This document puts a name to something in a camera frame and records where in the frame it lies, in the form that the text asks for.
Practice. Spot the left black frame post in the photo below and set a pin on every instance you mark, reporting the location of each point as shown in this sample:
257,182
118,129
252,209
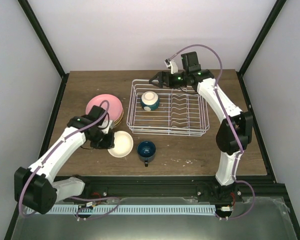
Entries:
33,20

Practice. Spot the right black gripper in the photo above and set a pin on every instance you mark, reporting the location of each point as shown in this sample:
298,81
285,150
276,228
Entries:
162,75

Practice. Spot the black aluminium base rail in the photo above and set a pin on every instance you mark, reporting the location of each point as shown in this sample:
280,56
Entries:
203,188

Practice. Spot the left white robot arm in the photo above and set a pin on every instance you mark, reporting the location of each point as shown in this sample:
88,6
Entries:
35,187

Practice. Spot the beige plate stack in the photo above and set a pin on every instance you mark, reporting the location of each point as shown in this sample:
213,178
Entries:
116,114

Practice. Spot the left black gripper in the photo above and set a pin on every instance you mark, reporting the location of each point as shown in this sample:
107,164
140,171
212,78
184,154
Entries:
109,144

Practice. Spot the cream shallow bowl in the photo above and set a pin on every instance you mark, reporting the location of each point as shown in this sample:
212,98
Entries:
123,144

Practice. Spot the right black frame post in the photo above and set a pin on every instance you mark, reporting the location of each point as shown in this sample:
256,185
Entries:
266,27

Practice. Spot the metal front sheet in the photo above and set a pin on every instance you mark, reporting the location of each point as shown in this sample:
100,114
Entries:
261,218

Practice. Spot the cream and blue bowl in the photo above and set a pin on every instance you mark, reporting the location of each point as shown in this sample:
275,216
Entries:
150,101

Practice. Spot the white wire dish rack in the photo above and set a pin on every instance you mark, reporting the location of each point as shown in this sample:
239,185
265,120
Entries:
180,112

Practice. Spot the light blue slotted strip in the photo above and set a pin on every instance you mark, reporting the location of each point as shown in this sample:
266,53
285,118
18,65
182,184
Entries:
197,210

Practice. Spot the dark blue mug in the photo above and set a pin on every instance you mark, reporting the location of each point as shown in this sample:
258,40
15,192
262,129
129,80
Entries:
146,151

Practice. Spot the black frame post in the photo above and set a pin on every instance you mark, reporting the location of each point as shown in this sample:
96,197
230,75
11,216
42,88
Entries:
33,20
266,27

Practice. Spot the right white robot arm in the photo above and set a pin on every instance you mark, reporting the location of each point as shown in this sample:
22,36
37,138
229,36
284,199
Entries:
235,130

